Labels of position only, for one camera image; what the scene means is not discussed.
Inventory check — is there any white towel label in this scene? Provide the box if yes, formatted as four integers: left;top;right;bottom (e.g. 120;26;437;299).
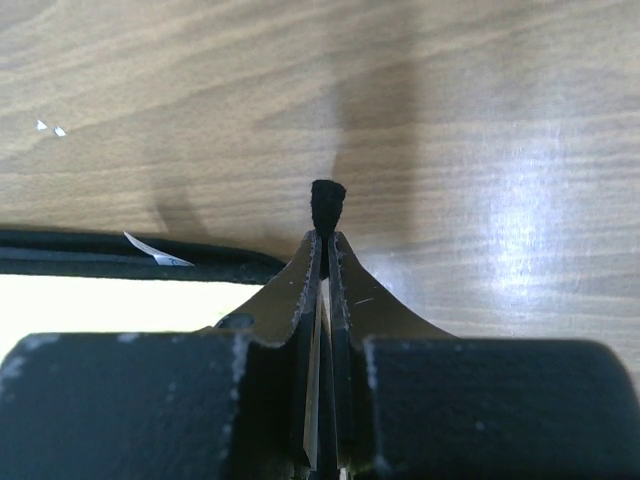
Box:
123;231;194;267

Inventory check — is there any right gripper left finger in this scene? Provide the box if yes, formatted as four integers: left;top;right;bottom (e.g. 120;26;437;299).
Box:
1;232;321;479

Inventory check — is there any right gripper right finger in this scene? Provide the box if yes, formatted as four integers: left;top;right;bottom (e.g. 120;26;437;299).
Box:
328;233;639;479

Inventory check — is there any yellow towel black trim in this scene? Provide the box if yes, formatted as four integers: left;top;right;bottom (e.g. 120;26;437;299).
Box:
0;178;347;351

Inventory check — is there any white scrap on table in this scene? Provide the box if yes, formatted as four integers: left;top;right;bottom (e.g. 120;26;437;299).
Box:
35;119;66;138

